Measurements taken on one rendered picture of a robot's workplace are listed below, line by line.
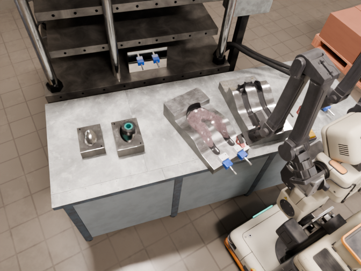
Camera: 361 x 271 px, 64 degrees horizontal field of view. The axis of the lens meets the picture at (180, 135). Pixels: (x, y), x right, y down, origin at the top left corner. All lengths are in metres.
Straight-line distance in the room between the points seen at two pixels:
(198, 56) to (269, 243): 1.41
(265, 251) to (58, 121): 1.54
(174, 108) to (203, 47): 0.79
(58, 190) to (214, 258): 1.23
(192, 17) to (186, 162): 1.06
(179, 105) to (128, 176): 0.51
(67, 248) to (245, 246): 1.25
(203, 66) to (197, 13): 0.37
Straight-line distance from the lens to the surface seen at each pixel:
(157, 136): 1.72
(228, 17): 2.01
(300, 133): 1.18
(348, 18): 3.98
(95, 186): 1.59
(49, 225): 2.46
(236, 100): 1.81
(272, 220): 2.18
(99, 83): 2.06
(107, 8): 1.76
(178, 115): 1.69
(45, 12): 1.81
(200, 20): 2.17
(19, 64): 3.65
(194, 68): 2.16
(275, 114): 1.24
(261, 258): 2.08
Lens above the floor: 2.20
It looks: 54 degrees down
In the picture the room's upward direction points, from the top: 6 degrees clockwise
